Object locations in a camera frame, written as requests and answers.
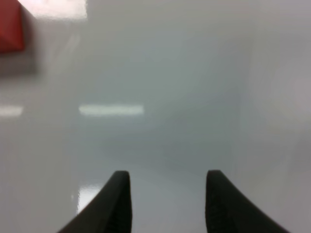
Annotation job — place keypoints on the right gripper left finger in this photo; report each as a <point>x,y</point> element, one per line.
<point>109,212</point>

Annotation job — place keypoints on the red cube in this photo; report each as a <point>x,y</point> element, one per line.
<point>11,31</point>

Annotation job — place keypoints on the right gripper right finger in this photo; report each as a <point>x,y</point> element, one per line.
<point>227,210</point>

